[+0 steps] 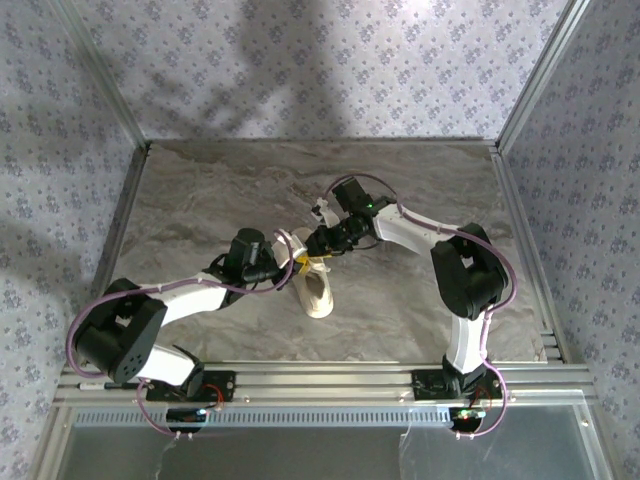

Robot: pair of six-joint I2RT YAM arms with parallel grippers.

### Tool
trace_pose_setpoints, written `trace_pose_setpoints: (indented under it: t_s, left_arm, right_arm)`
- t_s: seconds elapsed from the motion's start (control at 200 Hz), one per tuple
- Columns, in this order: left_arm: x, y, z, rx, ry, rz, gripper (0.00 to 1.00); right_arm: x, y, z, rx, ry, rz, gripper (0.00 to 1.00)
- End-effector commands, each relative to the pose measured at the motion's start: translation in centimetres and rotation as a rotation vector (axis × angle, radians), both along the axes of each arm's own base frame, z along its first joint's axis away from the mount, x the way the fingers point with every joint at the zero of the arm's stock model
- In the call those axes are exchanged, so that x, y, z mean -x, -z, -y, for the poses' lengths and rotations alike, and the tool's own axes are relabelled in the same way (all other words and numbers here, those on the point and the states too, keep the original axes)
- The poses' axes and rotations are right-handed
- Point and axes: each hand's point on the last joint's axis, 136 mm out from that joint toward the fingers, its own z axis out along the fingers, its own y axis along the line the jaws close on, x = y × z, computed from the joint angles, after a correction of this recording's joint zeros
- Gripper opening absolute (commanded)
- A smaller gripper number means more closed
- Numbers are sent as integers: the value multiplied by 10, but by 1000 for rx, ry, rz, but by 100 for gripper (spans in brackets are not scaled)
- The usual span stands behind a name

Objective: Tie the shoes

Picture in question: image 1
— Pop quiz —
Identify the slotted grey cable duct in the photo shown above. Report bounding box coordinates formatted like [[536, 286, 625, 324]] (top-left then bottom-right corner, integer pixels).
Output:
[[74, 405, 481, 427]]

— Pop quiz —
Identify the aluminium frame post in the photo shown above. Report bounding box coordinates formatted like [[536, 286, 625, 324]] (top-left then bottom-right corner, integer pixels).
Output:
[[496, 0, 599, 154], [49, 0, 152, 151]]

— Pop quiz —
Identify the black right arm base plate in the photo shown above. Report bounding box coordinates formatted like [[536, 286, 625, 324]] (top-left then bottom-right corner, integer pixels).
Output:
[[410, 368, 504, 402]]

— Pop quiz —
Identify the white shoe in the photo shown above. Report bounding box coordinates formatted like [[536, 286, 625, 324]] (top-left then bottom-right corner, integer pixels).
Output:
[[289, 227, 335, 320]]

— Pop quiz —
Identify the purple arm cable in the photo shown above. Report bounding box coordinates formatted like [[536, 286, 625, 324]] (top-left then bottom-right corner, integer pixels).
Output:
[[66, 257, 297, 442], [323, 172, 519, 442]]

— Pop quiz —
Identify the clear plastic panel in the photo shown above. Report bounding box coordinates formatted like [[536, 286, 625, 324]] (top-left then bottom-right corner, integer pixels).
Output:
[[59, 394, 609, 480]]

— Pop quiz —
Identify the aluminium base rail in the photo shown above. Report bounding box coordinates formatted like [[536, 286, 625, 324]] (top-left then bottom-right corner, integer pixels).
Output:
[[54, 363, 594, 405]]

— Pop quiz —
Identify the aluminium side rail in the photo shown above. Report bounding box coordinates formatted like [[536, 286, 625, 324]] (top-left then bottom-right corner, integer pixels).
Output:
[[89, 144, 154, 301], [488, 142, 576, 365]]

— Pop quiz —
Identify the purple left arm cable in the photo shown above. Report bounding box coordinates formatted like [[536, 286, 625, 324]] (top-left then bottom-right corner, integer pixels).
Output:
[[66, 257, 297, 442]]

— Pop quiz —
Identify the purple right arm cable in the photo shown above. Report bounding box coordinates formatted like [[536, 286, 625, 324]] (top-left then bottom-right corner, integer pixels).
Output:
[[323, 172, 519, 442]]

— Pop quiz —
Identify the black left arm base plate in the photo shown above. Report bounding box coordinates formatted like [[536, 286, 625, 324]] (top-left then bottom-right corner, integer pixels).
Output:
[[144, 369, 237, 404]]

